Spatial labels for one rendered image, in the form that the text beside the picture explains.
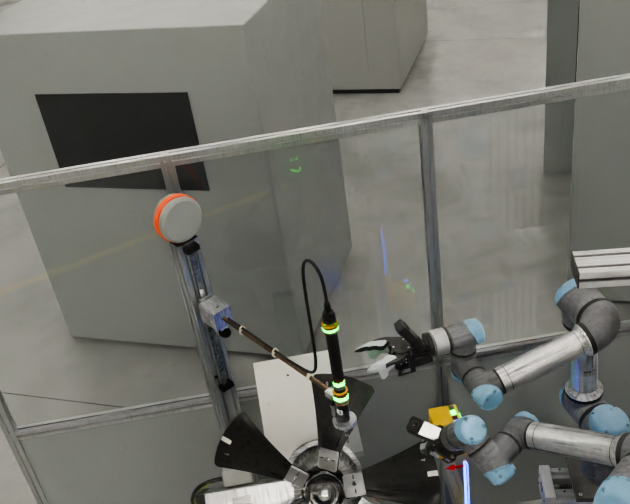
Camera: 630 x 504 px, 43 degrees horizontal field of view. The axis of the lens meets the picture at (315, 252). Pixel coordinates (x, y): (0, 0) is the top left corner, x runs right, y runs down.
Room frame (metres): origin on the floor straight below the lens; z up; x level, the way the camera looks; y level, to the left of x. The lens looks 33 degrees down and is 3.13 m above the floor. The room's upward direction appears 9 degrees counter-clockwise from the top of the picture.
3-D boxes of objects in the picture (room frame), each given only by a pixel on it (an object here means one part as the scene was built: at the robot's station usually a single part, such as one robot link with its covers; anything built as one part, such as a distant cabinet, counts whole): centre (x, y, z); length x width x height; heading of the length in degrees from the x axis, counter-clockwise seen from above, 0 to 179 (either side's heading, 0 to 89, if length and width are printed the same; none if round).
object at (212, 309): (2.19, 0.36, 1.54); 0.10 x 0.07 x 0.08; 36
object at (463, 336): (1.76, -0.38, 1.64); 0.11 x 0.08 x 0.09; 101
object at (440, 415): (1.99, -0.36, 1.02); 0.16 x 0.10 x 0.11; 1
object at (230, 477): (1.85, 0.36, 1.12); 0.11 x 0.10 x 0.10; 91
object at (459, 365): (1.74, -0.38, 1.54); 0.11 x 0.08 x 0.11; 11
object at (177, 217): (2.26, 0.42, 1.88); 0.17 x 0.15 x 0.16; 91
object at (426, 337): (1.73, -0.22, 1.63); 0.12 x 0.08 x 0.09; 101
